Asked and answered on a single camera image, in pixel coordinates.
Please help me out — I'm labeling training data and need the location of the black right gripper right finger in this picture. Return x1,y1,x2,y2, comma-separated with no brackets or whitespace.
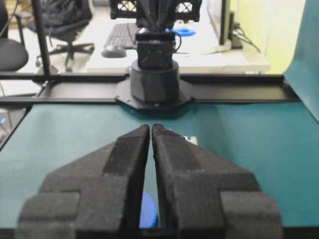
152,124,283,239

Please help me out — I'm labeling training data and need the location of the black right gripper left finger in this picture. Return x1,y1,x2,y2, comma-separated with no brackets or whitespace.
15,124,149,239

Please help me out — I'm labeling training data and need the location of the large blue plastic gear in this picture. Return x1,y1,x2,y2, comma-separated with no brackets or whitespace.
139,191,158,229

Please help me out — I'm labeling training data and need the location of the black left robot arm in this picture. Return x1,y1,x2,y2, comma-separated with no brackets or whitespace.
110,0,201,111

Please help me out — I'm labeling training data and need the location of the grey computer mouse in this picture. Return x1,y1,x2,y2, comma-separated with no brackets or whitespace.
101,45,127,58

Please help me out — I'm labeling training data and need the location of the black monitor on stand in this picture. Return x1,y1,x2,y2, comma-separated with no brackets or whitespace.
206,0,243,54

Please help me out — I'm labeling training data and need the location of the black computer keyboard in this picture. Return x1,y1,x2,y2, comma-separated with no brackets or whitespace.
104,23,141,49

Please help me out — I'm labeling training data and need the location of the black office chair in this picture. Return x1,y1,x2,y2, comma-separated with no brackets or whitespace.
40,0,95,72
0,0,29,71

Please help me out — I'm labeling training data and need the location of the blue tape roll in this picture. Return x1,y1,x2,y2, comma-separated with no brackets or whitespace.
172,27,196,37

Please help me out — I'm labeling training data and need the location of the black aluminium frame rail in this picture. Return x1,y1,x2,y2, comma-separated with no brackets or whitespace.
0,72,299,110

